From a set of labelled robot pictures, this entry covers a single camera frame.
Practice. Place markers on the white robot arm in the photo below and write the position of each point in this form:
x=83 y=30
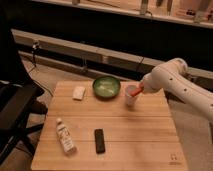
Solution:
x=170 y=77

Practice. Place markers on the white ceramic cup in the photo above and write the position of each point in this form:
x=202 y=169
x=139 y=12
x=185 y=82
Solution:
x=129 y=99

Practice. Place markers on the green bowl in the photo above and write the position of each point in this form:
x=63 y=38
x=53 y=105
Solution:
x=106 y=87

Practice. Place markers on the white sponge block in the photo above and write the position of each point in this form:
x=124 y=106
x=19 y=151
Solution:
x=78 y=92

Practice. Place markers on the black remote control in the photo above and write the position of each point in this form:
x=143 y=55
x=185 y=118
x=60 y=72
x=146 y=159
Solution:
x=99 y=141

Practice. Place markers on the black office chair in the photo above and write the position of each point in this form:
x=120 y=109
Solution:
x=15 y=107

